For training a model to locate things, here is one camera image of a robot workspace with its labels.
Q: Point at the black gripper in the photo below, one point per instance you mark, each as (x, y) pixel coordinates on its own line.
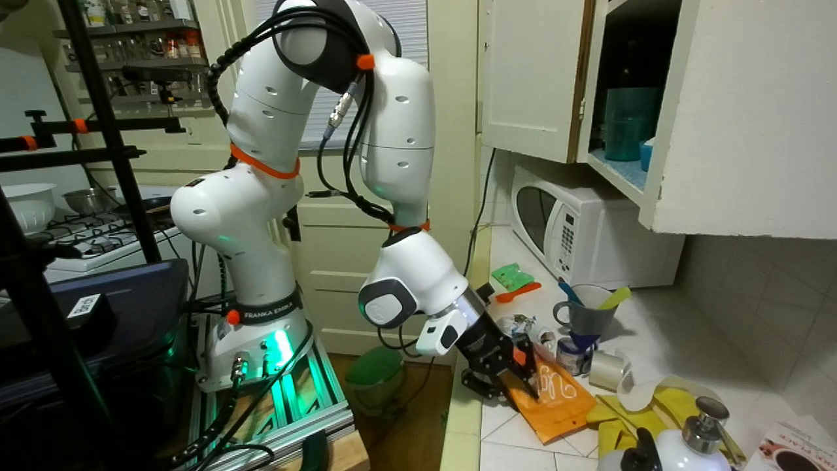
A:
(486, 351)

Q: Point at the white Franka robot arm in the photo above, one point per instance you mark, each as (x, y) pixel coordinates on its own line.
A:
(401, 133)

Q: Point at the white cabinet door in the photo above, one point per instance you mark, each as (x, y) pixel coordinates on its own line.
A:
(533, 79)

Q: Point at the crumpled clear plastic bag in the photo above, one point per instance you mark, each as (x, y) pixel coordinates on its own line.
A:
(538, 332)

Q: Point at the small blue white jar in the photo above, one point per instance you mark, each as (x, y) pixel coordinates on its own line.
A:
(571, 360)

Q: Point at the orange plastic scraper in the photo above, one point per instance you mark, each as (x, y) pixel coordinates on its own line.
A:
(521, 295)

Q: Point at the dark blue mug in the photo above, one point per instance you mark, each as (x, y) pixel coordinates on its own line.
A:
(585, 326)

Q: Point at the green sponge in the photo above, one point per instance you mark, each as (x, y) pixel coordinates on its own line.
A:
(513, 278)

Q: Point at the white roll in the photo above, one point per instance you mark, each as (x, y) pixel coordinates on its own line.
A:
(607, 373)

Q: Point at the green bucket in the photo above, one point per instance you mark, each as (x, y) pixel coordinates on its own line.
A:
(373, 384)

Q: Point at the yellow rubber gloves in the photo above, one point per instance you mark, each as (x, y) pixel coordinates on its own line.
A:
(624, 422)

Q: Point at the yellow green utensil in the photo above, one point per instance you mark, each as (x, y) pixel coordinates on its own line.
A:
(619, 299)

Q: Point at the white bottle black pump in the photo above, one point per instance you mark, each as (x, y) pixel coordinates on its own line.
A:
(641, 457)

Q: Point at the white microwave oven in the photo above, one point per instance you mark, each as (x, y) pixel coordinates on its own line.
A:
(603, 237)

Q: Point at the wooden board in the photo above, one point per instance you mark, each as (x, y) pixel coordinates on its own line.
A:
(345, 453)

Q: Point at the cream panel door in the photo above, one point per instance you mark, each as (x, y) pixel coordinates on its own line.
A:
(335, 262)

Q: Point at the teal plastic cups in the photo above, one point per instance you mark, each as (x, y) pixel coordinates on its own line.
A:
(628, 122)

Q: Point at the white coffee box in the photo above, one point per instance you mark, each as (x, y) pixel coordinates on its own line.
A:
(794, 448)

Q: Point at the dark blue case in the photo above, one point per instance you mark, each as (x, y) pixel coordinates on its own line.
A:
(131, 305)

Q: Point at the white gas stove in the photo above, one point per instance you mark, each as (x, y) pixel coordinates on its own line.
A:
(96, 232)

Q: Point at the black metal stand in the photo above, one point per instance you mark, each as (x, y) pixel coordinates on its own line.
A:
(107, 114)

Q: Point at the wooden spice shelf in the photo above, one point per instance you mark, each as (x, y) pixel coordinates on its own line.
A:
(131, 54)

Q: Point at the white bowl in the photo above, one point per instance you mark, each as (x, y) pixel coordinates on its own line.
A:
(27, 206)

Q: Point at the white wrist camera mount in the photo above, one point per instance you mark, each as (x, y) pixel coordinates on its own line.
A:
(441, 335)

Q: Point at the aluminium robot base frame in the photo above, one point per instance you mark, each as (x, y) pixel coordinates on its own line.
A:
(296, 402)

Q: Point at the white wall cabinet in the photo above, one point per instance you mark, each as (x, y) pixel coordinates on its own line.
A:
(750, 114)

